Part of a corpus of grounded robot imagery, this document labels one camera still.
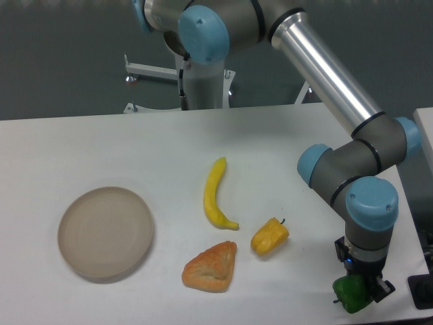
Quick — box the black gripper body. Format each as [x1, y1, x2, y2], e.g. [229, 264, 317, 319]
[334, 236, 386, 287]

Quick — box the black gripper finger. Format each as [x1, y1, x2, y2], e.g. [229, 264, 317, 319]
[369, 276, 395, 303]

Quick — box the green pepper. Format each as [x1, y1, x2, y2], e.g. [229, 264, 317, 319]
[332, 274, 373, 313]

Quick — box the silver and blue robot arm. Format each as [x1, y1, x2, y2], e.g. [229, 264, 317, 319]
[132, 1, 421, 302]

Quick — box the yellow pepper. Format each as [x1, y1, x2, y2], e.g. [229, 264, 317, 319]
[250, 218, 290, 256]

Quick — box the beige round plate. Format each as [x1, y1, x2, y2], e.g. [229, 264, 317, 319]
[58, 187, 154, 283]

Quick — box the black device at right edge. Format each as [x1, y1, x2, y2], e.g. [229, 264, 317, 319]
[407, 274, 432, 310]

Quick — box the orange pastry triangle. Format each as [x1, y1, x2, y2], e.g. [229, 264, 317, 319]
[181, 241, 237, 293]

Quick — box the yellow banana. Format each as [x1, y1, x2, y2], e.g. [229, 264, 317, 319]
[203, 156, 240, 231]

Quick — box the white box at right edge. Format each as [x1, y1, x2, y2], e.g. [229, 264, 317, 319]
[413, 108, 433, 152]

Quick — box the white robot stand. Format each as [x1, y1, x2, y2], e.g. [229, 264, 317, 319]
[122, 53, 317, 114]

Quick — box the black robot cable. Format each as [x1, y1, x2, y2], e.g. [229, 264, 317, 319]
[178, 56, 190, 112]

